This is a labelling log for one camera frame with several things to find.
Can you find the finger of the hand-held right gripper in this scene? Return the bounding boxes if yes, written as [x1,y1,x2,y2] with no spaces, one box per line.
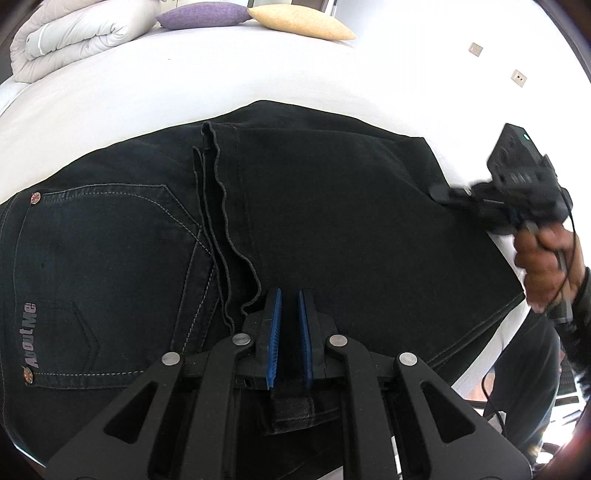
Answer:
[427,181,482,209]

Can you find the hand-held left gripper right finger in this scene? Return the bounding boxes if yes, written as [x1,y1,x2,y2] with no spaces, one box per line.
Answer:
[295,288,532,480]

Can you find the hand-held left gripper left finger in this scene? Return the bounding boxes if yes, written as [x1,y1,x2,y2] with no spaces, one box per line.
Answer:
[46,286,283,480]

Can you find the black denim pants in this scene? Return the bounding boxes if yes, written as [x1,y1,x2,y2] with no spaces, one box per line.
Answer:
[0,99,527,480]

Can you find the person's right forearm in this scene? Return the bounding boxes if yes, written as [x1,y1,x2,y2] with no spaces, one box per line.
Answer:
[544,265,591,372]

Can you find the person's right hand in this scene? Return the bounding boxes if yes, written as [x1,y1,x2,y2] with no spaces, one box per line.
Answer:
[512,225,586,315]

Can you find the person's dark clothed leg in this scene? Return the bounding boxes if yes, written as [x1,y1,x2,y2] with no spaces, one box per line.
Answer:
[488,302,570,454]

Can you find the bed with grey sheet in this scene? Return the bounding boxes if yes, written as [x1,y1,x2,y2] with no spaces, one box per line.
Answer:
[0,0,532,402]

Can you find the yellow cushion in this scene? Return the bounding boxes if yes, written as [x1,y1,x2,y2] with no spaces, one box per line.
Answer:
[247,4,358,42]

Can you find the purple cushion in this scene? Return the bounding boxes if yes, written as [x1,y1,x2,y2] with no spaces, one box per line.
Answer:
[156,1,253,31]

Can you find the folded beige grey duvet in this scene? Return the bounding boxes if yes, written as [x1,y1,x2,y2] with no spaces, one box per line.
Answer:
[9,0,163,84]

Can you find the black cable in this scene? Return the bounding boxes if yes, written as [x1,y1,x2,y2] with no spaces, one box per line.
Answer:
[480,210,581,435]

